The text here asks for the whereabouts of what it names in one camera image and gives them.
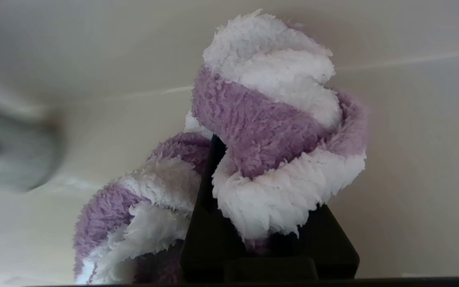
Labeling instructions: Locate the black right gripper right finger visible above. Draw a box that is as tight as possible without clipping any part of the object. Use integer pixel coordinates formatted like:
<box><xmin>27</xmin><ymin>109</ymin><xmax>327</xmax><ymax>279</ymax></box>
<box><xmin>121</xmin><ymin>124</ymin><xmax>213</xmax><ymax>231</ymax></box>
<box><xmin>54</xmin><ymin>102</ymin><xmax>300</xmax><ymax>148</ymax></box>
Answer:
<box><xmin>293</xmin><ymin>203</ymin><xmax>360</xmax><ymax>279</ymax></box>

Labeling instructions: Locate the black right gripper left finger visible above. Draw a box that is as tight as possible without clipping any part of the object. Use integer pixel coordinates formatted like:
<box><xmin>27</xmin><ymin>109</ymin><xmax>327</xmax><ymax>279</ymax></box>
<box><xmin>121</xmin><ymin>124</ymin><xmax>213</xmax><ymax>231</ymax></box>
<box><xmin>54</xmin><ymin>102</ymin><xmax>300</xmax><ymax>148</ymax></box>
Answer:
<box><xmin>179</xmin><ymin>135</ymin><xmax>250</xmax><ymax>283</ymax></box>

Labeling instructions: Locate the beige ceramic sink basin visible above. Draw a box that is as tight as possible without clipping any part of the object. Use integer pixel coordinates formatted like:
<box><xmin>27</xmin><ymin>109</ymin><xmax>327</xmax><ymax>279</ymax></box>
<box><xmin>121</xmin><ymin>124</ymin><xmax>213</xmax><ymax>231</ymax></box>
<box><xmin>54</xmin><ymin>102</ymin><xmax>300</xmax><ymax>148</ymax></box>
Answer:
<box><xmin>0</xmin><ymin>0</ymin><xmax>459</xmax><ymax>285</ymax></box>

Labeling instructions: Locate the chrome sink drain stopper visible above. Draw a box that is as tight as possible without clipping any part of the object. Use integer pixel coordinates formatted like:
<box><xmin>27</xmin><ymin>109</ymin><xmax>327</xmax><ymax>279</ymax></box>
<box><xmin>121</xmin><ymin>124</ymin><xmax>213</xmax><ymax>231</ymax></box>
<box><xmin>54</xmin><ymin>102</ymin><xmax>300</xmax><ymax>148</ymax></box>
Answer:
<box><xmin>0</xmin><ymin>94</ymin><xmax>66</xmax><ymax>193</ymax></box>

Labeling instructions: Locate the purple white striped towel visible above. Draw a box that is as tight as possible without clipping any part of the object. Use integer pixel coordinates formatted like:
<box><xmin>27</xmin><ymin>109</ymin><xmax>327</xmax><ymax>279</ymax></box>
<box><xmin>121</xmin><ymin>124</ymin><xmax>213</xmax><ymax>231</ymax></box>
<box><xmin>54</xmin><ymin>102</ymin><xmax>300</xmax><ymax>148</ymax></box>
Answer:
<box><xmin>73</xmin><ymin>9</ymin><xmax>369</xmax><ymax>284</ymax></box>

